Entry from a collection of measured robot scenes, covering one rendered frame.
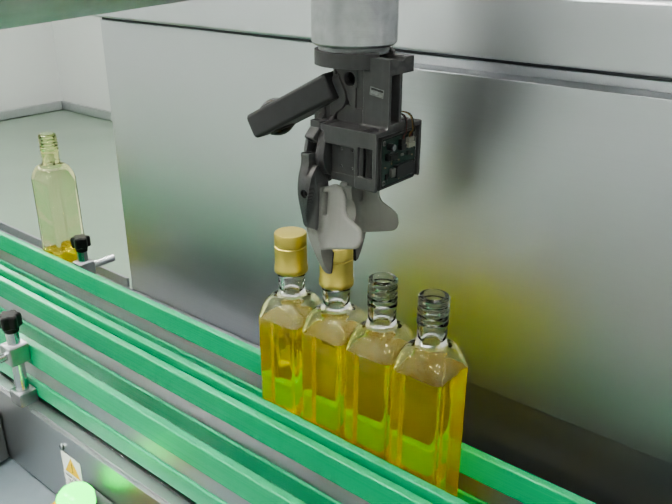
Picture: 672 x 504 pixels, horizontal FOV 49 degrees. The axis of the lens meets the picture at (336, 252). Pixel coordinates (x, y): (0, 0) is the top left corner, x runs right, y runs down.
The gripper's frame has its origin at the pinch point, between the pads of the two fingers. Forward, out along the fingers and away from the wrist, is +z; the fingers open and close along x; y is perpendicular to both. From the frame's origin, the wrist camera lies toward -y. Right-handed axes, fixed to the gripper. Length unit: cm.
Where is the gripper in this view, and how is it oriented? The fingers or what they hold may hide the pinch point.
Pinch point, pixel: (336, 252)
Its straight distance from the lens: 73.8
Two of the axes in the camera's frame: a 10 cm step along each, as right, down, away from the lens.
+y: 7.8, 2.5, -5.8
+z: 0.0, 9.2, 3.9
